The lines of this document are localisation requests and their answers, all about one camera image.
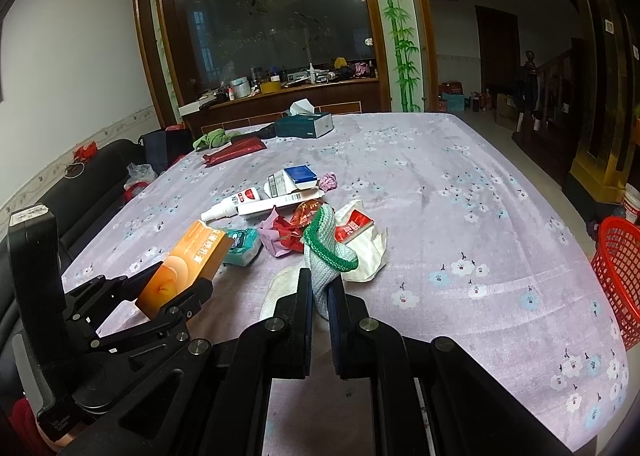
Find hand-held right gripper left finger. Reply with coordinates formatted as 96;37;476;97
65;267;315;456

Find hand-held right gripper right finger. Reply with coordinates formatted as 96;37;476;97
327;276;576;456

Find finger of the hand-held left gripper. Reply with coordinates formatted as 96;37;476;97
87;278;215;363
64;261;166;333

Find orange cardboard box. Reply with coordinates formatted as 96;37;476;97
136;220;235;321

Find grey cloth with green trim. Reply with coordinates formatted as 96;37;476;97
302;204;360;321

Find red and pink wrapper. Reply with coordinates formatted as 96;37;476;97
257;206;308;259

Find white spray bottle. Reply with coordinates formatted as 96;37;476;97
200;188;263;223

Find red plastic basket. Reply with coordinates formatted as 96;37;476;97
590;217;640;351

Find person's left forearm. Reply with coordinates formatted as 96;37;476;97
10;398;46;456

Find white rag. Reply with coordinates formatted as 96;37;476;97
261;267;321;331

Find white bag with red print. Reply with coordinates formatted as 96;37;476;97
332;199;389;283

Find teal tissue packet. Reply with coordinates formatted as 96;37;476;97
222;228;263;267

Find orange red foil wrapper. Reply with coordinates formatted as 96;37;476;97
291;200;326;227

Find long white box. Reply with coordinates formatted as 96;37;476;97
236;187;326;217

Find black sofa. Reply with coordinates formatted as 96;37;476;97
0;138;166;387

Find white barcode box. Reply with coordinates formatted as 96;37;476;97
267;171;321;199

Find clear plastic bag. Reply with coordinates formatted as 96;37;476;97
124;163;160;191

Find blue and white box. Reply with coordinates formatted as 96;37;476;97
282;165;319;189

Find purple floral tablecloth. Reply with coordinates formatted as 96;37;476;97
60;110;630;456

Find navy bag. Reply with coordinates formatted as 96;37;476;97
137;128;193;174

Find dark red packet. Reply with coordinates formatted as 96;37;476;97
202;137;268;167

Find black pouch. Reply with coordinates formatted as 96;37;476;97
232;123;278;141

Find teal tissue box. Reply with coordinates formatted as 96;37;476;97
275;100;334;139

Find wooden glass cabinet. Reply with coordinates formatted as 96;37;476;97
131;0;438;134

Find red gift boxes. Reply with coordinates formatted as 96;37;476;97
439;80;466;111

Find brown wooden door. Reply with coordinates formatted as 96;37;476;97
475;6;521;96

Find wooden stair railing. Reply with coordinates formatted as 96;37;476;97
510;38;586;171

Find white bucket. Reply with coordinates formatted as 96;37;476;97
622;183;640;225

